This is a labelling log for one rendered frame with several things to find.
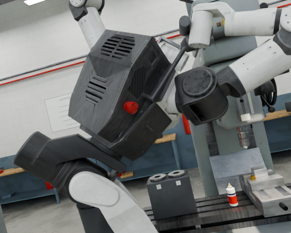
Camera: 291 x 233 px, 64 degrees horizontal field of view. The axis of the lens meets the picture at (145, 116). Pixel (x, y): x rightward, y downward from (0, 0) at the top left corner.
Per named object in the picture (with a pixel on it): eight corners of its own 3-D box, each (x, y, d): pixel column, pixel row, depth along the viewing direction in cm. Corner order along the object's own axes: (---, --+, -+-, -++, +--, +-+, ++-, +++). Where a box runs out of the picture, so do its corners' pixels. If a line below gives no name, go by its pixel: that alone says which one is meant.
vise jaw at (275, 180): (285, 185, 108) (283, 177, 108) (251, 191, 110) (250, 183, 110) (279, 181, 114) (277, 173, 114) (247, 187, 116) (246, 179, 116)
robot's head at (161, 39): (170, 65, 80) (181, 45, 79) (149, 54, 82) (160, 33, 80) (172, 68, 86) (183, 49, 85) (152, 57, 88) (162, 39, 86)
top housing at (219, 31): (265, 19, 93) (256, -21, 93) (199, 37, 97) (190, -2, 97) (236, 48, 140) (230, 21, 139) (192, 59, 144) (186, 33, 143)
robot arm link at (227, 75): (222, 53, 60) (177, 82, 64) (241, 77, 55) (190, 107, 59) (231, 77, 69) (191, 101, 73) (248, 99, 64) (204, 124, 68)
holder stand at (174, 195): (197, 212, 116) (188, 173, 116) (154, 220, 119) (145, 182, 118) (194, 202, 128) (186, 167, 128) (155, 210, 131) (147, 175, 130)
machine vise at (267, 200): (302, 211, 96) (296, 186, 96) (264, 217, 98) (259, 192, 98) (268, 183, 131) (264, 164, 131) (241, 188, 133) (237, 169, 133)
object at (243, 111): (251, 119, 104) (240, 73, 104) (241, 121, 105) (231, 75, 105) (248, 119, 108) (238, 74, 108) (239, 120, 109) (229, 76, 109)
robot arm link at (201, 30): (214, 21, 80) (219, 7, 69) (209, 52, 81) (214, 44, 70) (180, 19, 82) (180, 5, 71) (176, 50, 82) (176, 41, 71)
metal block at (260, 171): (269, 180, 114) (266, 168, 114) (256, 182, 115) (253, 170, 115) (264, 176, 119) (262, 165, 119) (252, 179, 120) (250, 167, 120)
